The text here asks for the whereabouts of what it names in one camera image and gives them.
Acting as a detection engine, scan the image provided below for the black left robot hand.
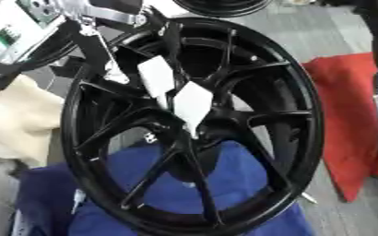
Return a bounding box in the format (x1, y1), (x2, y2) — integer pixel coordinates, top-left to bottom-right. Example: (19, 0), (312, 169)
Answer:
(61, 6), (191, 93)

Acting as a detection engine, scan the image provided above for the black round wheel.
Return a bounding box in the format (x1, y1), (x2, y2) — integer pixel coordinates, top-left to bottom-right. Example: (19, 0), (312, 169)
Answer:
(171, 0), (275, 18)

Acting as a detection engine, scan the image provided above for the black spoked wheel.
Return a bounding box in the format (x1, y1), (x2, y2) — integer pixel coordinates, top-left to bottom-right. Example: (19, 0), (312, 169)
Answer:
(60, 17), (326, 236)

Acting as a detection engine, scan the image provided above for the cream fluffy cloth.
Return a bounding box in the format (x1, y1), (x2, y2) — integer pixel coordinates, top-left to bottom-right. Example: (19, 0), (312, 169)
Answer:
(0, 74), (66, 169)

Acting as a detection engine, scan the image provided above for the red cloth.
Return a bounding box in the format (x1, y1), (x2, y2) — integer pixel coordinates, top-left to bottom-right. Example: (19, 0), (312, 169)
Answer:
(300, 52), (378, 204)

